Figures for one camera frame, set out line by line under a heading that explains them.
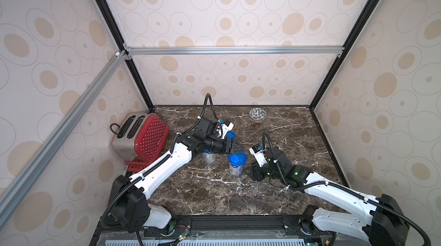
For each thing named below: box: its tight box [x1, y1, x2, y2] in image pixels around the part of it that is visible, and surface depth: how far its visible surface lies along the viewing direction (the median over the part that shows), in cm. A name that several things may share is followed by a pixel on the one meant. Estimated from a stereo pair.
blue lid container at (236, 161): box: [227, 151, 248, 177], surface depth 81 cm
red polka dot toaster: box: [111, 112, 170, 163], surface depth 87 cm
